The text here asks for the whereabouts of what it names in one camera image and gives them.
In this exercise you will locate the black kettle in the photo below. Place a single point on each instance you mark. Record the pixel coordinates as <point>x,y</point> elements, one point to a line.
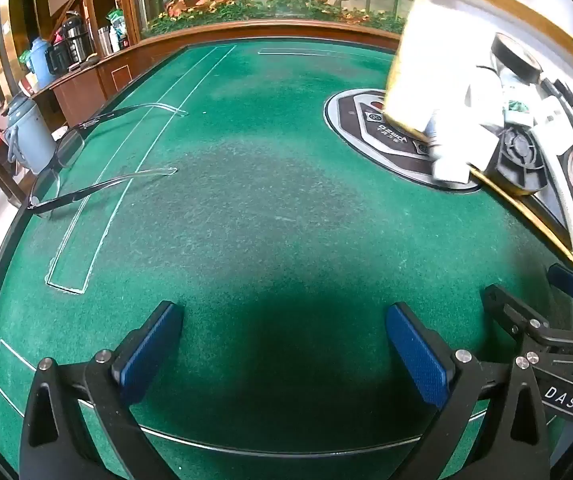
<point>59,60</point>

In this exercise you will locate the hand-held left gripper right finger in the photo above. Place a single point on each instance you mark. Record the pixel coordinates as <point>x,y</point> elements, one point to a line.
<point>419,360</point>

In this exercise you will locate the steel thermos flask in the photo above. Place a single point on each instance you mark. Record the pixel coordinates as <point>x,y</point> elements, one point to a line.
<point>77,35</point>

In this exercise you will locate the blue jug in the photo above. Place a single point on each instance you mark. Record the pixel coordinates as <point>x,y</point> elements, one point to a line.
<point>41,62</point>

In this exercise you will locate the black plastic device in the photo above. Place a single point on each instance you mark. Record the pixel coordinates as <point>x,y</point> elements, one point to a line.
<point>516,160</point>

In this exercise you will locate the wooden counter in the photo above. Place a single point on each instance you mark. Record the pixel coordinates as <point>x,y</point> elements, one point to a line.
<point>106,70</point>

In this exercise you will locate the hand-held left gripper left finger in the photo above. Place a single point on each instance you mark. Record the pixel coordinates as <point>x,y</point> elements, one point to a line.
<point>150,352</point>

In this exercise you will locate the yellow padded envelope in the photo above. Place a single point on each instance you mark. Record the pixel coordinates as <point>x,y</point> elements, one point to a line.
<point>411,85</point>

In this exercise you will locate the white printed carton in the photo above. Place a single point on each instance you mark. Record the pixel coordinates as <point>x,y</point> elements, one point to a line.
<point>483,100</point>
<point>451,170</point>

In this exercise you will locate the steel cup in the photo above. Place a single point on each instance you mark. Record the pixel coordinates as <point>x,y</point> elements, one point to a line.
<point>105,40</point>

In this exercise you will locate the black frame eyeglasses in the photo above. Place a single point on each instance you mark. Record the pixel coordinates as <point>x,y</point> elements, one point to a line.
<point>41,206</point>

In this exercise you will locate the oval table control panel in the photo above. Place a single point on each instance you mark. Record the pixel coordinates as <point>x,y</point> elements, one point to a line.
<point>366,130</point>

